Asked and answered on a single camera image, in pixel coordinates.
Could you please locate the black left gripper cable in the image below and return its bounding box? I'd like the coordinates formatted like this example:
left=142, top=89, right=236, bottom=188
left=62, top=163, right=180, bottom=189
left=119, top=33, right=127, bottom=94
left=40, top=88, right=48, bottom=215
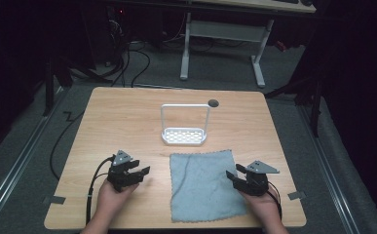
left=85, top=155, right=116, bottom=226

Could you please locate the black stand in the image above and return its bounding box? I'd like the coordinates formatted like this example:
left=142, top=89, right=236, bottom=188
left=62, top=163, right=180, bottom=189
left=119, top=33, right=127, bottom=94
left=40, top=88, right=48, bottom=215
left=42, top=58, right=113, bottom=118
left=263, top=64, right=325, bottom=138

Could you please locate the white rack with handle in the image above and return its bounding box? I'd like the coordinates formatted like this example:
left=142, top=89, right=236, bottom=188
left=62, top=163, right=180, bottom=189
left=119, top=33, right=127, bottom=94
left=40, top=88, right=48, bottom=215
left=160, top=102, right=211, bottom=146

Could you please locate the person's left hand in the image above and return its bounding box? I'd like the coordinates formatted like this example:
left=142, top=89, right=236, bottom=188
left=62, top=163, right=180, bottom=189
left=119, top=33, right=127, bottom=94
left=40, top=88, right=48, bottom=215
left=95, top=177, right=140, bottom=219

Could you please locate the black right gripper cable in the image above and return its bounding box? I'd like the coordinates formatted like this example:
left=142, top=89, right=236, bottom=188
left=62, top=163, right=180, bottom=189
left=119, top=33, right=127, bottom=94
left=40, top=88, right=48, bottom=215
left=267, top=180, right=283, bottom=220

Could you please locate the grey tape piece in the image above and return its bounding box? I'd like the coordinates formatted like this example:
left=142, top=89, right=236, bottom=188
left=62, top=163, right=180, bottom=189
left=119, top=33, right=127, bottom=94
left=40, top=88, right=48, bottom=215
left=286, top=190, right=307, bottom=201
left=42, top=195, right=66, bottom=206

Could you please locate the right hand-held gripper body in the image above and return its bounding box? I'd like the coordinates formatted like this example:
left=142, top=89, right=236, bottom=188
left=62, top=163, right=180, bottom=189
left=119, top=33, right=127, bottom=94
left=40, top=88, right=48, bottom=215
left=233, top=160, right=281, bottom=197

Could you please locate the person's right hand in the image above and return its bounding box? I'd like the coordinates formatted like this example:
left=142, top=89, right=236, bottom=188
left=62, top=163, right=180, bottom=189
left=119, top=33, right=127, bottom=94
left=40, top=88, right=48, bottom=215
left=239, top=189, right=283, bottom=226

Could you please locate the grey cloth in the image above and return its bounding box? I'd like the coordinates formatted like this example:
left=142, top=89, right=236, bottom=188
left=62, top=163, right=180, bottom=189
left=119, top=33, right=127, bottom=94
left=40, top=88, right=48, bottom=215
left=169, top=148, right=247, bottom=224

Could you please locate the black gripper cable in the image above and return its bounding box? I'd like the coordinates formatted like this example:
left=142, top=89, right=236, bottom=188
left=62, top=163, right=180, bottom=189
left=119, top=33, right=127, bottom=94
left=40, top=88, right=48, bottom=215
left=85, top=155, right=116, bottom=226
left=267, top=180, right=283, bottom=220

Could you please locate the black floor cable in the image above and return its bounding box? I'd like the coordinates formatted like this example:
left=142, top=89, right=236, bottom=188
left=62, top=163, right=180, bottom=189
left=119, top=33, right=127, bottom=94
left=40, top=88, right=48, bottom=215
left=49, top=110, right=86, bottom=181

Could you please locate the bundle of black cables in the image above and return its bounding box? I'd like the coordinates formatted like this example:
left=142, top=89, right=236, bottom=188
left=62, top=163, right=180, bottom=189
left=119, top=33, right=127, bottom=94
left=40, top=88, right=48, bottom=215
left=106, top=6, right=152, bottom=89

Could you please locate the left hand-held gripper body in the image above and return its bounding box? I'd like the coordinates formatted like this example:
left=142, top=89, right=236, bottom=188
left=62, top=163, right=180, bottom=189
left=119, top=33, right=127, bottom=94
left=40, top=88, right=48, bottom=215
left=106, top=149, right=141, bottom=193

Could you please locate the metal floor rail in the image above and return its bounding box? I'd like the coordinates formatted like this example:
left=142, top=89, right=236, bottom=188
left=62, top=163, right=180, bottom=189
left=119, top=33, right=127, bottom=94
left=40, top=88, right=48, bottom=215
left=296, top=104, right=361, bottom=234
left=0, top=87, right=66, bottom=230

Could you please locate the white-legged desk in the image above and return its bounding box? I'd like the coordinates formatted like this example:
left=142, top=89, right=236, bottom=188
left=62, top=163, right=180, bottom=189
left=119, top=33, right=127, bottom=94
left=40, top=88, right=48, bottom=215
left=178, top=0, right=318, bottom=90

